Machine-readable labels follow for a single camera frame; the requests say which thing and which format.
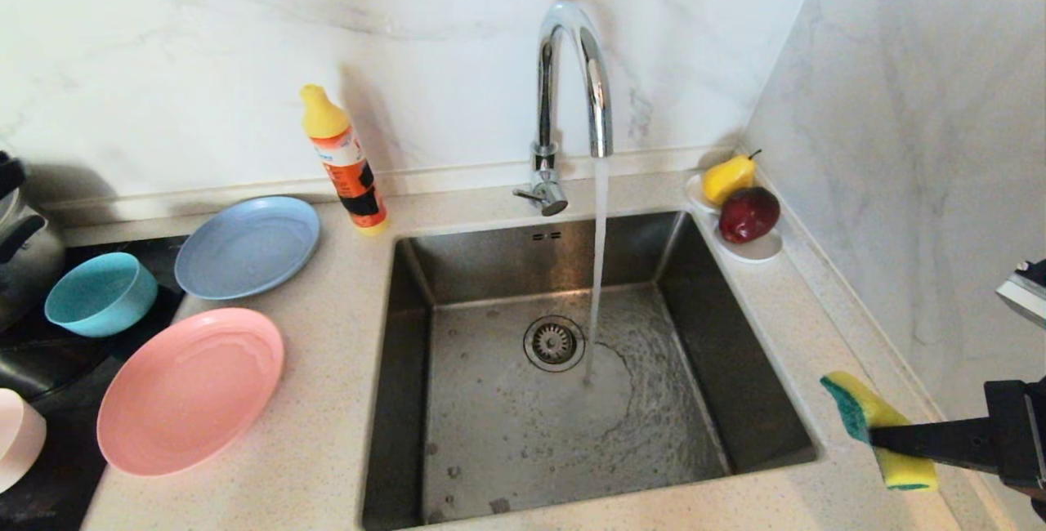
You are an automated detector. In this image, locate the stainless steel pot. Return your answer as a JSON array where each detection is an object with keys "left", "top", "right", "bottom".
[{"left": 0, "top": 151, "right": 66, "bottom": 332}]

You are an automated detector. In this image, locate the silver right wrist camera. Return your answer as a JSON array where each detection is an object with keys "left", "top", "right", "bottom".
[{"left": 995, "top": 260, "right": 1046, "bottom": 330}]

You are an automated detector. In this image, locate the stainless steel sink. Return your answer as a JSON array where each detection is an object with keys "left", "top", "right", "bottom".
[{"left": 360, "top": 211, "right": 820, "bottom": 530}]

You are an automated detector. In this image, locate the black induction cooktop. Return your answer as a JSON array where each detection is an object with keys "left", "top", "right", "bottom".
[{"left": 0, "top": 235, "right": 193, "bottom": 531}]

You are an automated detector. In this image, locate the dark red apple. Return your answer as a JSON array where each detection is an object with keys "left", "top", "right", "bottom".
[{"left": 718, "top": 186, "right": 781, "bottom": 244}]

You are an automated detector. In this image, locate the yellow sponge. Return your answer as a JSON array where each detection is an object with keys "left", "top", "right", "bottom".
[{"left": 820, "top": 371, "right": 940, "bottom": 492}]

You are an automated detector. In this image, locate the yellow pear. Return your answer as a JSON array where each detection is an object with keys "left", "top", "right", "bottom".
[{"left": 702, "top": 149, "right": 762, "bottom": 207}]

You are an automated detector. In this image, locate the small light pink plate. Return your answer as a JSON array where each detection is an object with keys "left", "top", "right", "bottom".
[{"left": 0, "top": 388, "right": 47, "bottom": 493}]

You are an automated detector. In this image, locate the teal bowl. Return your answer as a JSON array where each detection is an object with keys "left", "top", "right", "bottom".
[{"left": 44, "top": 252, "right": 159, "bottom": 338}]

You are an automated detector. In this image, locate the large salmon pink plate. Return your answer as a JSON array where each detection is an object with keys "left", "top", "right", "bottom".
[{"left": 96, "top": 307, "right": 286, "bottom": 478}]

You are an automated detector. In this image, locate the orange dish soap bottle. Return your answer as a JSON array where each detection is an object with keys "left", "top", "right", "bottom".
[{"left": 300, "top": 84, "right": 391, "bottom": 237}]

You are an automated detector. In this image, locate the white fruit dish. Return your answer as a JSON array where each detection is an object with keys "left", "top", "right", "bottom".
[{"left": 685, "top": 174, "right": 784, "bottom": 264}]

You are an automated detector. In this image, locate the metal sink drain strainer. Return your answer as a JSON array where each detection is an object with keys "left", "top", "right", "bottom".
[{"left": 523, "top": 316, "right": 586, "bottom": 373}]

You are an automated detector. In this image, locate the chrome gooseneck faucet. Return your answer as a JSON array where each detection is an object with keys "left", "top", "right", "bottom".
[{"left": 513, "top": 1, "right": 614, "bottom": 217}]

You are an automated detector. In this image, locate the blue plate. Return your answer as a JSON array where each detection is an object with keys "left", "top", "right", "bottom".
[{"left": 174, "top": 195, "right": 321, "bottom": 301}]

